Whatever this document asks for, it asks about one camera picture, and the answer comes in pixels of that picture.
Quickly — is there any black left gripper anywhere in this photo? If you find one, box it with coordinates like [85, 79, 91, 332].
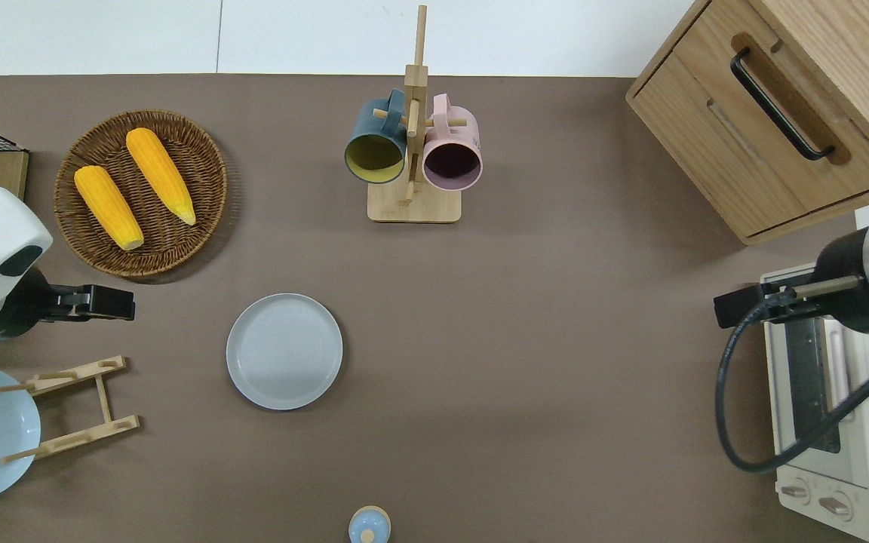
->
[42, 284, 136, 322]

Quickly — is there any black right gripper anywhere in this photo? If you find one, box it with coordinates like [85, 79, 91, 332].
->
[714, 283, 820, 329]

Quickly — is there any gray round plate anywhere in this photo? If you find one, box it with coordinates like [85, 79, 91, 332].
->
[226, 293, 344, 411]

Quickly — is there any wooden plate rack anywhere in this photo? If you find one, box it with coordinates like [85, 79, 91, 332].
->
[0, 356, 141, 463]

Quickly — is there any brown wicker basket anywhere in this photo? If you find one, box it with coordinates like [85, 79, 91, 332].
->
[54, 110, 228, 278]

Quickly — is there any yellow corn cob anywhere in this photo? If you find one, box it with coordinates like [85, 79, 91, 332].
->
[126, 127, 197, 226]
[74, 165, 144, 251]

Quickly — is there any wooden drawer cabinet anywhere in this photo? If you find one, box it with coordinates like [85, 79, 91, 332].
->
[625, 0, 869, 246]

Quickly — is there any white toaster oven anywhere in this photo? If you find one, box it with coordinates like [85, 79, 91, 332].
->
[760, 264, 869, 543]

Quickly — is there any teal mug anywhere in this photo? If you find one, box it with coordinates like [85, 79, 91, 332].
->
[344, 89, 408, 184]

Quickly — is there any wooden mug tree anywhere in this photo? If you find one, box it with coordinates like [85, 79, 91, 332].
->
[367, 5, 468, 223]

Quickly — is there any pink mug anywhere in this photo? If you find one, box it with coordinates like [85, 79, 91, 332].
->
[422, 94, 484, 191]

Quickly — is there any blue call bell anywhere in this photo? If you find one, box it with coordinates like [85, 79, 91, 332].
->
[349, 506, 392, 543]

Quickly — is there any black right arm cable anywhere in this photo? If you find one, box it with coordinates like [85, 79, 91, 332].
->
[715, 302, 869, 474]

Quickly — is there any black cabinet handle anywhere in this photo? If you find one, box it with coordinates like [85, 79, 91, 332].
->
[730, 48, 835, 161]

